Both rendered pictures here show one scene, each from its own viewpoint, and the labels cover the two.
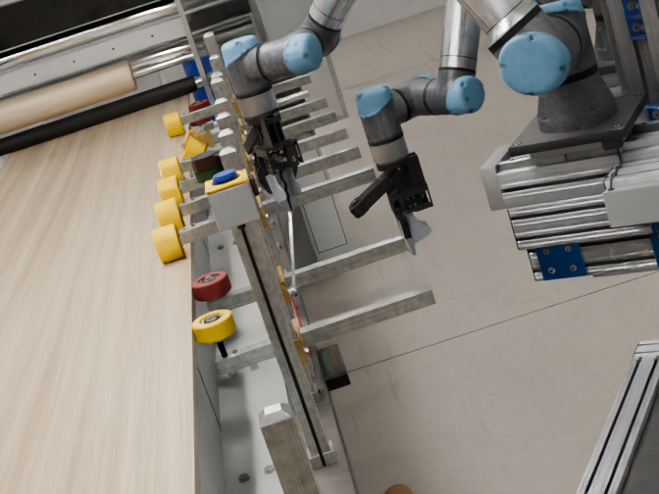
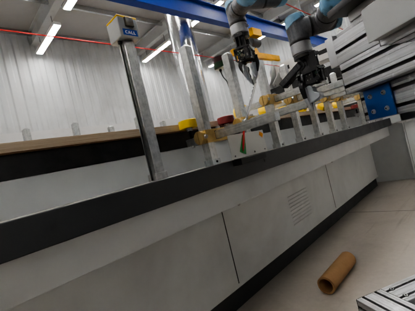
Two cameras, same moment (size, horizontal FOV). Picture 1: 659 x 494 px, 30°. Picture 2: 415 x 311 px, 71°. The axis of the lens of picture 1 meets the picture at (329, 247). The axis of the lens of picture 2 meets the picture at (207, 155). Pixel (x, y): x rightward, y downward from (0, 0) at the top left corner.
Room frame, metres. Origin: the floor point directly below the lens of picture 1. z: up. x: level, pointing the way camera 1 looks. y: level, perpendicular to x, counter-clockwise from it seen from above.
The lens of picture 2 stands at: (1.38, -0.65, 0.73)
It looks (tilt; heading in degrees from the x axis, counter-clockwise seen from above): 1 degrees up; 45
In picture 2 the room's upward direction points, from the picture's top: 14 degrees counter-clockwise
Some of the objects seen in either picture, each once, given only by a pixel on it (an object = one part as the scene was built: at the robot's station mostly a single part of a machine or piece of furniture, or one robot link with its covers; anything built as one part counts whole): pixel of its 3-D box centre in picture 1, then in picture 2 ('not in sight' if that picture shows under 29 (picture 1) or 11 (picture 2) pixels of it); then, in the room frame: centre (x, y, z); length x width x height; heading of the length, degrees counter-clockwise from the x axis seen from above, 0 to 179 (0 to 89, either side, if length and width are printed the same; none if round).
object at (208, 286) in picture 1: (217, 301); (227, 127); (2.45, 0.26, 0.85); 0.08 x 0.08 x 0.11
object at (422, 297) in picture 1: (325, 330); (227, 131); (2.21, 0.06, 0.81); 0.44 x 0.03 x 0.04; 91
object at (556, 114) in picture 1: (572, 94); not in sight; (2.26, -0.53, 1.09); 0.15 x 0.15 x 0.10
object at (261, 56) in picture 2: not in sight; (257, 55); (6.85, 2.69, 2.65); 1.70 x 0.09 x 0.32; 0
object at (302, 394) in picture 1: (282, 344); (141, 110); (1.90, 0.12, 0.93); 0.05 x 0.05 x 0.45; 1
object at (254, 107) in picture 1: (259, 103); (240, 31); (2.43, 0.04, 1.23); 0.08 x 0.08 x 0.05
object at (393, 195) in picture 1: (403, 184); (308, 70); (2.46, -0.19, 0.97); 0.09 x 0.08 x 0.12; 91
